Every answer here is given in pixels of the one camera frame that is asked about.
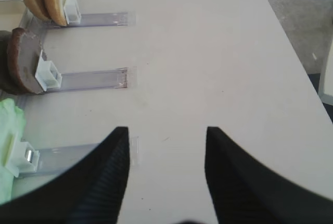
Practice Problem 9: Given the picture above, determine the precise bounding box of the cream rectangular tray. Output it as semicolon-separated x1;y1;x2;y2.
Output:
0;0;25;15

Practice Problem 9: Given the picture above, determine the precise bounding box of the green lettuce leaf upright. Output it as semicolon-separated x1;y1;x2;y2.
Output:
1;98;26;204

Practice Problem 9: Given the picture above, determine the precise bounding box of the right dark meat patty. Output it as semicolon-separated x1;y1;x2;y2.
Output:
7;28;44;94

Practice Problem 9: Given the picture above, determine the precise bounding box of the left brown meat patty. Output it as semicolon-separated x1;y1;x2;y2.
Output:
0;30;24;95

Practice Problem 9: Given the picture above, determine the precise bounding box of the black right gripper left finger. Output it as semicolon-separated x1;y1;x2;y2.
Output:
1;127;130;223

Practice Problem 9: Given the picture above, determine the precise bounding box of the clear right rack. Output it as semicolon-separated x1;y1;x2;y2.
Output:
1;8;136;178

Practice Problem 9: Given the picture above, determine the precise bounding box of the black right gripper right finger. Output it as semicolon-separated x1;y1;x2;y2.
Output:
204;127;332;223

